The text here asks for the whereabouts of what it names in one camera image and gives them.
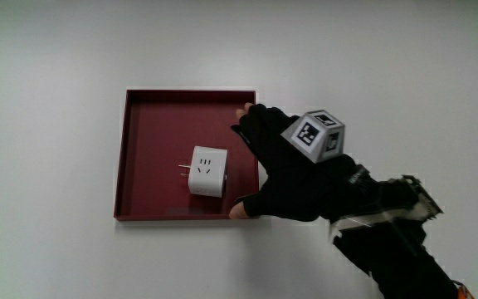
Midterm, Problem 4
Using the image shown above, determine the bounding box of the person's right hand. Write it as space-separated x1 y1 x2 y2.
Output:
228 102 368 223

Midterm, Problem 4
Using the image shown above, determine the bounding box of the white cube socket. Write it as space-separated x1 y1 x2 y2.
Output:
178 145 228 199

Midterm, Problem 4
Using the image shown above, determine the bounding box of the person's right forearm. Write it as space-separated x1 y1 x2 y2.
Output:
328 164 472 299

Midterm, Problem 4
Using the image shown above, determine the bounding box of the dark red square tray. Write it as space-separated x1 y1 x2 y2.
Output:
113 88 261 222

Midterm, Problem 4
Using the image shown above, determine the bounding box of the orange strap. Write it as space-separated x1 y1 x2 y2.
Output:
454 281 476 299

